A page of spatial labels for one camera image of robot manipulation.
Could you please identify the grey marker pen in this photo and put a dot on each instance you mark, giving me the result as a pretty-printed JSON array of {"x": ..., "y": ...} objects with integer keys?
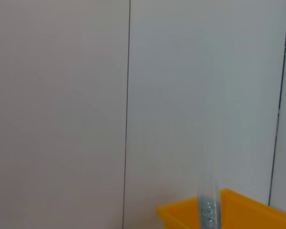
[{"x": 208, "y": 212}]

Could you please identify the yellow plastic bin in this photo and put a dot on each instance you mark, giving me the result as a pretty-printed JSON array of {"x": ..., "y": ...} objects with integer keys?
[{"x": 248, "y": 214}]

